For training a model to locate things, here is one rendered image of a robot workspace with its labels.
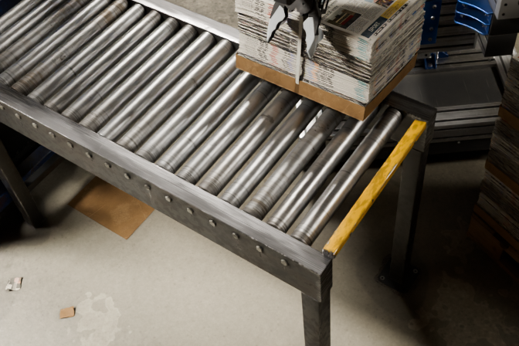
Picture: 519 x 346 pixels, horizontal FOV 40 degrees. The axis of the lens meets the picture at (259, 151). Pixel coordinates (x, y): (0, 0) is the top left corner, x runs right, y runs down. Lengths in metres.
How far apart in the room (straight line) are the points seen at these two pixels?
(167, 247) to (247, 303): 0.37
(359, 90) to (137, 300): 1.16
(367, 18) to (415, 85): 1.07
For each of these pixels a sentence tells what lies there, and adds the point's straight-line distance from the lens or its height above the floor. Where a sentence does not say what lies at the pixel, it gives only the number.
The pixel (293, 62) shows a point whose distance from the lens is 1.72.
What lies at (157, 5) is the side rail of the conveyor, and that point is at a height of 0.80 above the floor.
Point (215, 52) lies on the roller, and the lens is 1.95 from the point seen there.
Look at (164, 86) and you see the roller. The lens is 1.90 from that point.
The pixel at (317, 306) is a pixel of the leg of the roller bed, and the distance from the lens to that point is 1.61.
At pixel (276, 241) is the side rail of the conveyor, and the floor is 0.80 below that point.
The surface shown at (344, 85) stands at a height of 0.91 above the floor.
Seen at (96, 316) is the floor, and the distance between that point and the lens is 2.46.
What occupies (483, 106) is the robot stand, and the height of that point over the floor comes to 0.23.
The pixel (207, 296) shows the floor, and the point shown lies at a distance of 2.40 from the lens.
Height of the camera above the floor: 2.09
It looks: 50 degrees down
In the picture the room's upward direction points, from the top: 7 degrees counter-clockwise
